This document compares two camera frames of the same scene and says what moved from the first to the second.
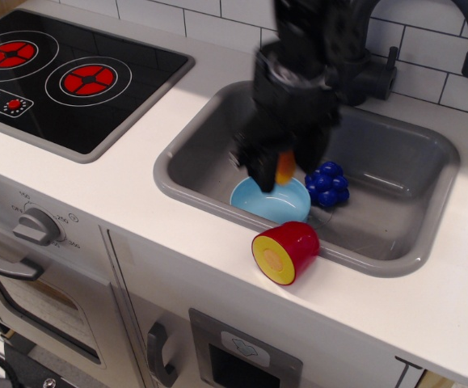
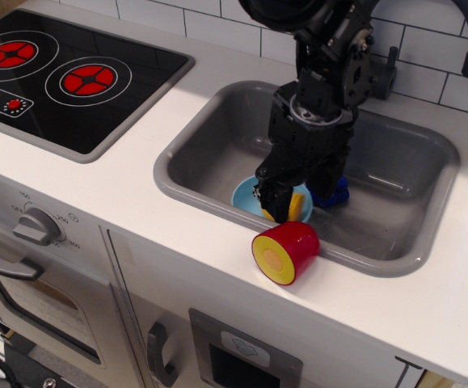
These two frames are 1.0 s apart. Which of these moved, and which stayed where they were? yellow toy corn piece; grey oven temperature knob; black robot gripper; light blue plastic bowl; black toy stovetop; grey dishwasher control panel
Moved: yellow toy corn piece; black robot gripper
Stayed: black toy stovetop; grey dishwasher control panel; light blue plastic bowl; grey oven temperature knob
